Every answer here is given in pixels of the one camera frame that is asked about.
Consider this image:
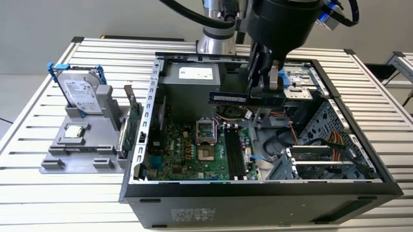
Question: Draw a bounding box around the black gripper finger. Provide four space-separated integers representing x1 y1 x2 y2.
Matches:
264 52 285 97
248 43 269 99

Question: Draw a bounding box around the RAM stick with black chips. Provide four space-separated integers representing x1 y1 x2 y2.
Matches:
209 91 287 109

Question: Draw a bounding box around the blue drive latch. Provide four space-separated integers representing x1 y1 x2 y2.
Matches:
279 68 289 88

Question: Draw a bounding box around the metal optical drive cage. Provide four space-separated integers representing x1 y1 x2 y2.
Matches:
248 61 324 128

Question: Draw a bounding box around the black CPU fan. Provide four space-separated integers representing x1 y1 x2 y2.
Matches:
217 106 248 120

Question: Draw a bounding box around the grey power supply unit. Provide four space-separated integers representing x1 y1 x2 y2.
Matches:
160 61 222 119

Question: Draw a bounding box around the metal locking lever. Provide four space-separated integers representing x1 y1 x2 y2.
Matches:
213 120 224 144

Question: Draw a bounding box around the metal socket cover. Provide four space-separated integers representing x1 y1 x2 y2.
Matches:
196 116 217 145

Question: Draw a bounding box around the black box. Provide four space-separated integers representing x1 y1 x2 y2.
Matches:
364 63 396 84

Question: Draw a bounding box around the CPU socket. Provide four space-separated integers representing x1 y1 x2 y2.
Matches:
197 145 217 162

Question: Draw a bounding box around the metal hard disk cage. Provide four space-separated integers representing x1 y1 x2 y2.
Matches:
267 145 368 181

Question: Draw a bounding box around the aluminium slat side table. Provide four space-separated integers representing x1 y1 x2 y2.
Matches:
383 51 413 88

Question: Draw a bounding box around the green motherboard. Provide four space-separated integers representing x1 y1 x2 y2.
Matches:
144 118 261 181

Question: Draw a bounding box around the green graphics card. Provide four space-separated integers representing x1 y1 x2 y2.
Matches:
117 85 145 160

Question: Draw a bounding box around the hard disk in blue carrier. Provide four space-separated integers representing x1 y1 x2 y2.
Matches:
47 62 110 119

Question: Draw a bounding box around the black PC case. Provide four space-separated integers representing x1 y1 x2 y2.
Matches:
118 51 406 230

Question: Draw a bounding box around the grey parts rack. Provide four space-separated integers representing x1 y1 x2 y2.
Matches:
38 84 145 175

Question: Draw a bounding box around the silver CPU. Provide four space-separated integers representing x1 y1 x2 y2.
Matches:
63 125 86 139

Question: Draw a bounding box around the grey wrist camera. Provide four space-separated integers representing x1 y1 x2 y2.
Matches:
319 0 344 31

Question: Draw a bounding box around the black camera cable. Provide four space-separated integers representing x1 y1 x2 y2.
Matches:
323 0 360 28

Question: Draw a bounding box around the orange yellow wire bundle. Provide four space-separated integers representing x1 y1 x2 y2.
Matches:
271 110 300 146

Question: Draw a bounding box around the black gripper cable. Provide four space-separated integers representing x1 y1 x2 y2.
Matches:
160 0 237 28

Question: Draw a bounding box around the black cable bundle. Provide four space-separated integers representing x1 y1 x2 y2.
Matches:
264 131 293 163

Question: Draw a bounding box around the flat orange red wire bundle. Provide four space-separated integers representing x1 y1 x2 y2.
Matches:
328 131 347 171

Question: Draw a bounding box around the light blue cable tab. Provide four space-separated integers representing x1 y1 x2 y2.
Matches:
245 154 269 162

